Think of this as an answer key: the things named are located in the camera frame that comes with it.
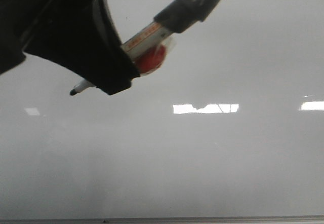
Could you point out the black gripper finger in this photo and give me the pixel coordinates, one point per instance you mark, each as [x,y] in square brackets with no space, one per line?
[78,35]

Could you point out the white whiteboard marker black-taped end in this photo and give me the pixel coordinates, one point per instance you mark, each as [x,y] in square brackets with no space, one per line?
[148,48]

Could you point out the white whiteboard with aluminium frame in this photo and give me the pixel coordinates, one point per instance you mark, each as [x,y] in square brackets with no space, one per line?
[230,125]

